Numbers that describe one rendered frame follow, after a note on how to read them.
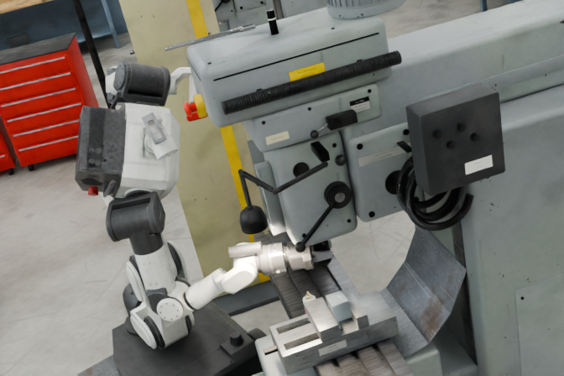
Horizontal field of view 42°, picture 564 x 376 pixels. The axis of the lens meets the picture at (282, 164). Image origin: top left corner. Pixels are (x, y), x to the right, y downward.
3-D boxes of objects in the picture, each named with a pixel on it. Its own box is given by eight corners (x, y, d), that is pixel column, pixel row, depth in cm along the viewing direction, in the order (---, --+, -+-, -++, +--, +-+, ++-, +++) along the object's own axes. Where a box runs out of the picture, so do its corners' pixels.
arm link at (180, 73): (208, 96, 256) (169, 96, 255) (208, 71, 257) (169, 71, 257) (207, 91, 250) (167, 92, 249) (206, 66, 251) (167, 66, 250)
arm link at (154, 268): (148, 325, 218) (127, 260, 210) (160, 301, 230) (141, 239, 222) (185, 321, 216) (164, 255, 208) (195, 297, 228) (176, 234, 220)
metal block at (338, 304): (335, 323, 211) (331, 306, 208) (328, 311, 216) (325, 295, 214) (352, 317, 212) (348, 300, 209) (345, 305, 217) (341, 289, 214)
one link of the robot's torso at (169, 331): (139, 336, 293) (118, 255, 262) (182, 312, 302) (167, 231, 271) (158, 362, 283) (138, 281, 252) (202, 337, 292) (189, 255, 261)
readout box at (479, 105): (431, 200, 169) (420, 117, 160) (415, 184, 177) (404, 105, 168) (509, 174, 172) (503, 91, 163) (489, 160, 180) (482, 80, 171)
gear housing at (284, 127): (261, 156, 182) (253, 120, 177) (240, 124, 203) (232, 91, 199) (385, 118, 187) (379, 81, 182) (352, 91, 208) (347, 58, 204)
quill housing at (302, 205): (297, 254, 197) (272, 149, 184) (277, 221, 216) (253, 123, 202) (362, 233, 200) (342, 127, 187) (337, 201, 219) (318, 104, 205)
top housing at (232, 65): (215, 133, 175) (198, 69, 168) (197, 100, 198) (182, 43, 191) (396, 78, 182) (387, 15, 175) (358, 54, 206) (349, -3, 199)
